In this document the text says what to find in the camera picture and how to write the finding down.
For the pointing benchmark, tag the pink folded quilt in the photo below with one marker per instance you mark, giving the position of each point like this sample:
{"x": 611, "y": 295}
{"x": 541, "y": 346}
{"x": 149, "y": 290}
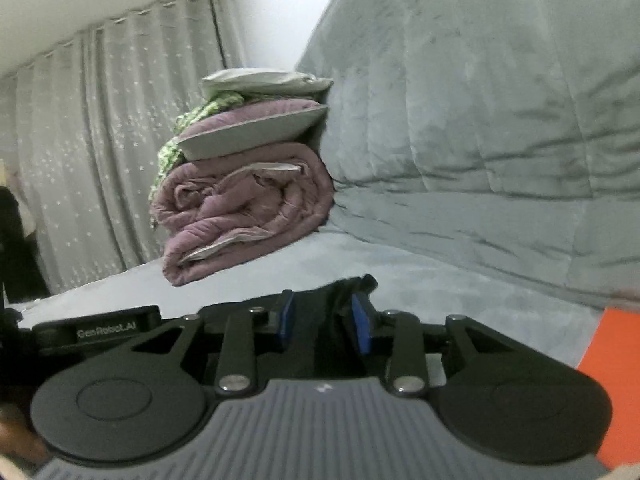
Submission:
{"x": 240, "y": 210}

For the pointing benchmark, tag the black t-shirt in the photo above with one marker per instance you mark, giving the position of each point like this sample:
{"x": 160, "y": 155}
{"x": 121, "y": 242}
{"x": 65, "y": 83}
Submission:
{"x": 320, "y": 330}

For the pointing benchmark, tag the grey padded headboard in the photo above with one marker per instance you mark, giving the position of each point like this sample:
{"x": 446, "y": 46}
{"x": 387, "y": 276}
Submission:
{"x": 475, "y": 110}

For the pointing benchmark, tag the black hanging garment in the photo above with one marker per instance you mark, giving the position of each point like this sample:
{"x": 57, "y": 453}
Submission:
{"x": 20, "y": 260}

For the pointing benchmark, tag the beige hanging cloth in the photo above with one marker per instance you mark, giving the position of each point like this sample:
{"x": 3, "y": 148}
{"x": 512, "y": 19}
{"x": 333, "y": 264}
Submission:
{"x": 27, "y": 220}

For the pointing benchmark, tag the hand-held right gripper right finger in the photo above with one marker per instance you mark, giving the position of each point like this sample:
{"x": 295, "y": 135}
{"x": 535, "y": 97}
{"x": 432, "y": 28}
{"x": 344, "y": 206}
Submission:
{"x": 361, "y": 327}

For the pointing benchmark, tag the grey star curtain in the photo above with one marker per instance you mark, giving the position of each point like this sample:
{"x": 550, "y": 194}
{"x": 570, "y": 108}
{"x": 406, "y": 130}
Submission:
{"x": 100, "y": 135}

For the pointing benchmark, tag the orange flat object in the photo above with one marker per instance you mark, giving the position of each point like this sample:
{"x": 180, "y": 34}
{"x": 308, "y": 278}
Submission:
{"x": 615, "y": 385}

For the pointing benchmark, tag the person's left hand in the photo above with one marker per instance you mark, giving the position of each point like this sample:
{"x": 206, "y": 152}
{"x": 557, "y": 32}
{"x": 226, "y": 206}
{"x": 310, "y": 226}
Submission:
{"x": 17, "y": 435}

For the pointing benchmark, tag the white grey pillow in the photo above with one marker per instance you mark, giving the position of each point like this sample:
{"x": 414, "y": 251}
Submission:
{"x": 260, "y": 81}

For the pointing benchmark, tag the pink grey pillow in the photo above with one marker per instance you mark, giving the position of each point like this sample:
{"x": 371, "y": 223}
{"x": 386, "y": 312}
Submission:
{"x": 250, "y": 130}

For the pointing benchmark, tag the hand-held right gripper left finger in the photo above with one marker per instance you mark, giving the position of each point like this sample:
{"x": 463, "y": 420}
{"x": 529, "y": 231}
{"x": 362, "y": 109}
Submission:
{"x": 286, "y": 322}

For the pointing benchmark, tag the bed with grey sheet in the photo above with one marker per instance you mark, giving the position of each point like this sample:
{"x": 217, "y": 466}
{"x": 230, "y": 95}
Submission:
{"x": 450, "y": 295}

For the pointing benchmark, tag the green patterned cloth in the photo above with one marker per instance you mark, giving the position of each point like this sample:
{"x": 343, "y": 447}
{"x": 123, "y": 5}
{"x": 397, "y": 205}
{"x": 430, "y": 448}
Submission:
{"x": 192, "y": 115}

